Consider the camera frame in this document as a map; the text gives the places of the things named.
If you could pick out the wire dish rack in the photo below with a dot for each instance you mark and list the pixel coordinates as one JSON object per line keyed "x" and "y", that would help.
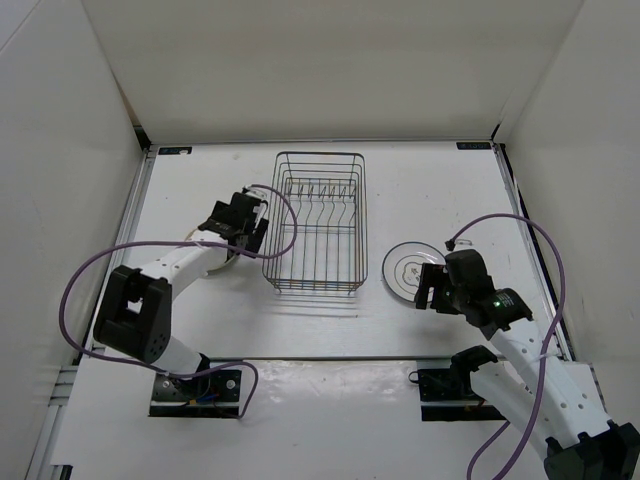
{"x": 324, "y": 219}

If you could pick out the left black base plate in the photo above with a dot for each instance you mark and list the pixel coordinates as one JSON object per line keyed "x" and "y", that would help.
{"x": 214, "y": 396}

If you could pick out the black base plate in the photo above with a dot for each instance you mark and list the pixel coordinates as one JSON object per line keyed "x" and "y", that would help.
{"x": 214, "y": 396}
{"x": 443, "y": 399}

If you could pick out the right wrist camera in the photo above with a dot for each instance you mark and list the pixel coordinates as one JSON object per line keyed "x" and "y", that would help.
{"x": 467, "y": 271}

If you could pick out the white plate with blue rim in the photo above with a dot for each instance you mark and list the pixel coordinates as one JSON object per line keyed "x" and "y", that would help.
{"x": 402, "y": 266}

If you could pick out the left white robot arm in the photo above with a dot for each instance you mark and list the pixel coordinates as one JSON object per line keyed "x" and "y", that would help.
{"x": 135, "y": 315}

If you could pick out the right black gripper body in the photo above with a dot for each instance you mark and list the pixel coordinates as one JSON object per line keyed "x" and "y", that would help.
{"x": 446, "y": 299}

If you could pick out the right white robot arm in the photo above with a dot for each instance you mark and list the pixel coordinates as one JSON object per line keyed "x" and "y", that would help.
{"x": 530, "y": 387}

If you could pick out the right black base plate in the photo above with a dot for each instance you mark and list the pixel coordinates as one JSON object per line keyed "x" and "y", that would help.
{"x": 443, "y": 399}

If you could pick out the beige plate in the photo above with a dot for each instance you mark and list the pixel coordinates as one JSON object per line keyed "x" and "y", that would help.
{"x": 209, "y": 253}

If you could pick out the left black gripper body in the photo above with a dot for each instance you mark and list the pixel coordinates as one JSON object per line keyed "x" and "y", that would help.
{"x": 217, "y": 214}

